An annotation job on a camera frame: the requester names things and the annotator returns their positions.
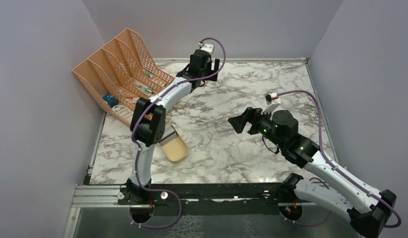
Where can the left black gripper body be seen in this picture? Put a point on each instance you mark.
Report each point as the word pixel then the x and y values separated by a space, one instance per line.
pixel 207 72

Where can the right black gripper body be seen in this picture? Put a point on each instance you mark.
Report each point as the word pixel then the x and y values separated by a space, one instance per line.
pixel 262 123

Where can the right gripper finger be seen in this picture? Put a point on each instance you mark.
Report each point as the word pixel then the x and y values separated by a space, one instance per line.
pixel 238 124
pixel 248 115

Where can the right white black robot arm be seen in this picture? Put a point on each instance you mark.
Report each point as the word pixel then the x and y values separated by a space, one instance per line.
pixel 366 208

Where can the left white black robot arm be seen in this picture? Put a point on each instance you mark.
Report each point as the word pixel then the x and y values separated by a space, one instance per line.
pixel 149 119

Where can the white card box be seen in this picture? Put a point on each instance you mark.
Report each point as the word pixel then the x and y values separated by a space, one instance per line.
pixel 305 131

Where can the green marker pen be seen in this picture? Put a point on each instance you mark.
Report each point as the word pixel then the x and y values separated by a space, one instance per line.
pixel 148 74

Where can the beige oval tray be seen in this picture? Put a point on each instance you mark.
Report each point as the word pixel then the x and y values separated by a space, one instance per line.
pixel 172 145

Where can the orange plastic desk organizer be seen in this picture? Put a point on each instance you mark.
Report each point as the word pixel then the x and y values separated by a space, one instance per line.
pixel 117 68

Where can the blue tape roll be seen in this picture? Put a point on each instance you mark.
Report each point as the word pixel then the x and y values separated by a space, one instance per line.
pixel 110 100

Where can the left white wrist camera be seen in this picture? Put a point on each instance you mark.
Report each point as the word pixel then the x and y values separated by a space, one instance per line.
pixel 205 49

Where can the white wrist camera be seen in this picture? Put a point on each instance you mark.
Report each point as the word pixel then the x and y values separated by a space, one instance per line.
pixel 273 102
pixel 205 49

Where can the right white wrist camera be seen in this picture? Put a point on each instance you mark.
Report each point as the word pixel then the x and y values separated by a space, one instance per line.
pixel 273 102

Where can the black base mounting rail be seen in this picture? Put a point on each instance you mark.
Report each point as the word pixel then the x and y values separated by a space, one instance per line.
pixel 207 199

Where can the aluminium frame profile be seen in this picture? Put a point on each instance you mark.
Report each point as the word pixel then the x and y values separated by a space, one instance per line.
pixel 95 196

